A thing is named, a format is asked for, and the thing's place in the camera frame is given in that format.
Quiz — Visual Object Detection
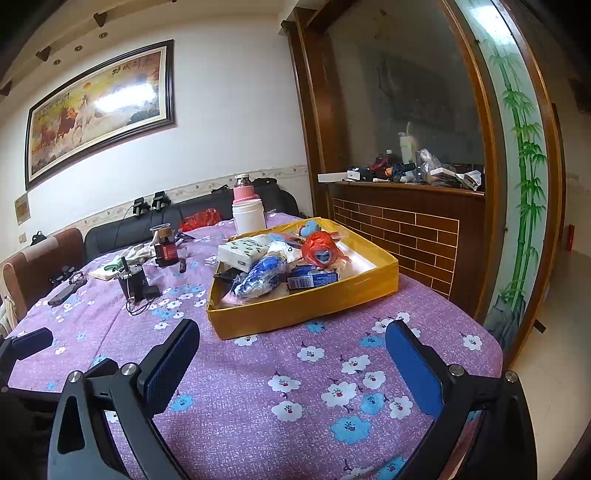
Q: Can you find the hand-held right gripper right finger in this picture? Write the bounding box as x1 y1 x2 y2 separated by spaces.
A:
385 318 539 480

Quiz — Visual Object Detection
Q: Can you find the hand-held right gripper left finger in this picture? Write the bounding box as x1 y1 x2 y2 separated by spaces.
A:
47 318 201 480

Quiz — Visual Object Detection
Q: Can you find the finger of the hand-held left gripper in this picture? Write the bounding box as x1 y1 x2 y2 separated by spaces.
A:
0 326 55 371
85 356 122 382

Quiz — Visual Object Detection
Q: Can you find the blue floral tissue pack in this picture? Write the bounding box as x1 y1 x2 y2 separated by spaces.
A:
232 255 289 303

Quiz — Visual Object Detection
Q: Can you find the yellow cardboard box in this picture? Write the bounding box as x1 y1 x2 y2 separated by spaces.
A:
206 217 399 342

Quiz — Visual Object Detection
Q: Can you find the red plastic bag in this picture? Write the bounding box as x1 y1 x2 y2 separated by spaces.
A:
179 209 223 233
300 231 347 270

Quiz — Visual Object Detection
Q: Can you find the brown armchair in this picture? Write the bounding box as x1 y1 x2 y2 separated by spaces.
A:
0 227 86 334

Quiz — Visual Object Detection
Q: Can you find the black motor device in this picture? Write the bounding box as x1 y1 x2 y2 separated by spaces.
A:
117 258 162 301

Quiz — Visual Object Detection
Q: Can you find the white booklet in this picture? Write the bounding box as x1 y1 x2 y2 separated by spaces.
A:
88 265 126 281

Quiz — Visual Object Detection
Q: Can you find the purple floral tablecloth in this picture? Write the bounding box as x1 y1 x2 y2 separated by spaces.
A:
0 213 505 480

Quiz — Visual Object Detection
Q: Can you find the dark ink bottle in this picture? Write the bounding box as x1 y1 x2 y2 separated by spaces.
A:
154 224 180 269

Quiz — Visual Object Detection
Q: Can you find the blue rectangular packet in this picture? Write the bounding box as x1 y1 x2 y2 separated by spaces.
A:
287 269 341 291

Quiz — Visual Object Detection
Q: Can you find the brick pattern wooden counter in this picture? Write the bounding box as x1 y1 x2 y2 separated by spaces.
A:
318 178 486 320

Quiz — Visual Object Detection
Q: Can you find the black leather sofa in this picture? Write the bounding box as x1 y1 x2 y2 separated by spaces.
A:
84 185 302 265

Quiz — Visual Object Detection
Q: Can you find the crumpled red plastic bag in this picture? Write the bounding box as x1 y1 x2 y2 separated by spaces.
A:
179 209 223 233

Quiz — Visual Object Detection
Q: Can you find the white plastic jar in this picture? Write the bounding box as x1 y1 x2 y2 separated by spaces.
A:
232 199 268 236

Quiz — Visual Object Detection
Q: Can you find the pink water bottle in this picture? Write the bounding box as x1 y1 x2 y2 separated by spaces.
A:
232 174 256 206

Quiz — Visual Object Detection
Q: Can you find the clutter of items on counter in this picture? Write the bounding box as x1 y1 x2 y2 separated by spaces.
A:
346 122 485 191

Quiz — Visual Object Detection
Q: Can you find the bamboo painted glass panel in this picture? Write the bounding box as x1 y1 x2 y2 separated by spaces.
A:
462 0 551 343

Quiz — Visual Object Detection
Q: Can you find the framed horse painting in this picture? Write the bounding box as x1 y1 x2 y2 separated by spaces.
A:
25 39 177 191

